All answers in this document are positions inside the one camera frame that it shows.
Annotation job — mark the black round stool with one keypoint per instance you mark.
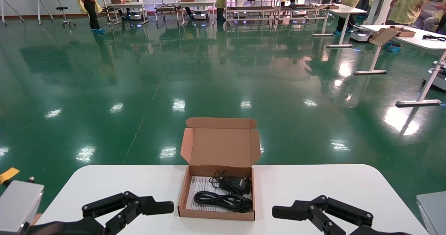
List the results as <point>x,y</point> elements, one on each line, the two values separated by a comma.
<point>62,8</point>

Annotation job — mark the black power adapter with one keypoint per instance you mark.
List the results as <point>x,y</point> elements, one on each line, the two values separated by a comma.
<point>238,184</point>

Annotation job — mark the brown cardboard storage box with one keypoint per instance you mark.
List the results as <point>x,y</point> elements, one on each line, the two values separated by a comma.
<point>219,148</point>

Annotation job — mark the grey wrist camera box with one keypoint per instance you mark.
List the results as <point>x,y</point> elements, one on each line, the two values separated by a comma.
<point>17,207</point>
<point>433,210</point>

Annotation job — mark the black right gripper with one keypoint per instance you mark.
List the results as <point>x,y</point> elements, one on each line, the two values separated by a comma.
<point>369,230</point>

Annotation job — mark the metal trolley cart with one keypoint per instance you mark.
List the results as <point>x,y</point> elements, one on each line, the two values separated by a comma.
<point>107,9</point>
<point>167,8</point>

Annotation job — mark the flat cardboard pieces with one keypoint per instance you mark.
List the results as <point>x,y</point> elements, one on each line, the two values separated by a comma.
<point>327,6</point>

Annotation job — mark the tall white robot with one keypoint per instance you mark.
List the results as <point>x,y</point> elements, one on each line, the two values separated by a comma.
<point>379,5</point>

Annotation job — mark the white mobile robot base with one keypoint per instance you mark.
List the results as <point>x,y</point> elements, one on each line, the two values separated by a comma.
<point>201,15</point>
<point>439,80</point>
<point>135,15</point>

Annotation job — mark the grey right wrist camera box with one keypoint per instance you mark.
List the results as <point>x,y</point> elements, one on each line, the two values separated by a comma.
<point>433,210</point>

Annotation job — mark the seated person in yellow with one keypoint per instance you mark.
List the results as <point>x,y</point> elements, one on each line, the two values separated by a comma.
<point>433,21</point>

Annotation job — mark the metal shelf rack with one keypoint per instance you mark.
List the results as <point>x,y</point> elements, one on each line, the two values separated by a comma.
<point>303,6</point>
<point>251,8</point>

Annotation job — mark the white work table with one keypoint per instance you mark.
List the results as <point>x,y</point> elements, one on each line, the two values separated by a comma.
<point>127,4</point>
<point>197,2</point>

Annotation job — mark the long white table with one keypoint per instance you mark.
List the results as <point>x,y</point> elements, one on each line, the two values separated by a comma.
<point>418,40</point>

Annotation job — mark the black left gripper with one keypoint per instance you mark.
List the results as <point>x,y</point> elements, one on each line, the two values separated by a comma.
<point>69,228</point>

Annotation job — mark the white printed manual sheet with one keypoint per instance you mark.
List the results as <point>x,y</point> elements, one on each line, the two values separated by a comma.
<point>200,186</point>

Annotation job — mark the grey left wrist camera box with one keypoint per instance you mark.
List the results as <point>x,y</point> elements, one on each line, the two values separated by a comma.
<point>17,207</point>

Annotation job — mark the white standing desk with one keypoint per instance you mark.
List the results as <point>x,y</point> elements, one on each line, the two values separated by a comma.
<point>348,9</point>

